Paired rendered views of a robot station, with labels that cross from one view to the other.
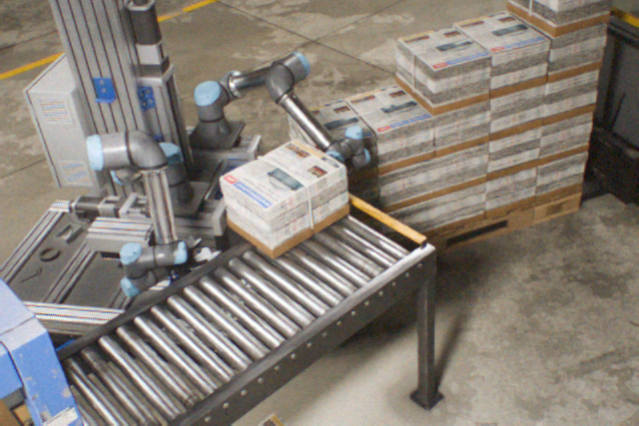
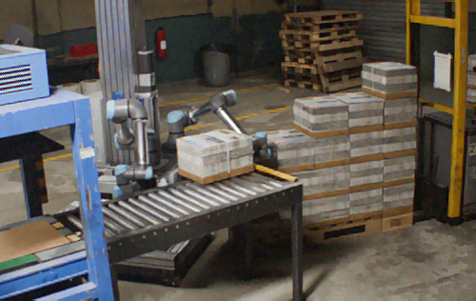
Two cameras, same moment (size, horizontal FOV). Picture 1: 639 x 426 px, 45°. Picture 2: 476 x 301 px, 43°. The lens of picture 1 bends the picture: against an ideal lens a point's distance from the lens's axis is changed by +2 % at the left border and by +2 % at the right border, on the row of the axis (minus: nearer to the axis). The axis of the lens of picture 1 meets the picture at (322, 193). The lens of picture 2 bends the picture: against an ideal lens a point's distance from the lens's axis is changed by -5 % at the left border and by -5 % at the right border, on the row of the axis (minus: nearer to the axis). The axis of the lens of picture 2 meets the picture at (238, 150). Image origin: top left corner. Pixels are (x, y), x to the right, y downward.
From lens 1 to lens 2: 1.54 m
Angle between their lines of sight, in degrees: 20
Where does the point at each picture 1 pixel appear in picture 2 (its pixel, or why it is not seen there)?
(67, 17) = (106, 56)
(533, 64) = (374, 115)
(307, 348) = (217, 215)
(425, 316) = (296, 232)
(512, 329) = (359, 275)
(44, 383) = (84, 126)
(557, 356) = (385, 286)
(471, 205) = (340, 209)
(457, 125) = (328, 148)
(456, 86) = (327, 121)
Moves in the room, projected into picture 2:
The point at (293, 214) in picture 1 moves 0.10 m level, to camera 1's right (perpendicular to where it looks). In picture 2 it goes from (217, 158) to (233, 157)
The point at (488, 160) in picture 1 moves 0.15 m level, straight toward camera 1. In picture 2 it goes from (350, 177) to (347, 183)
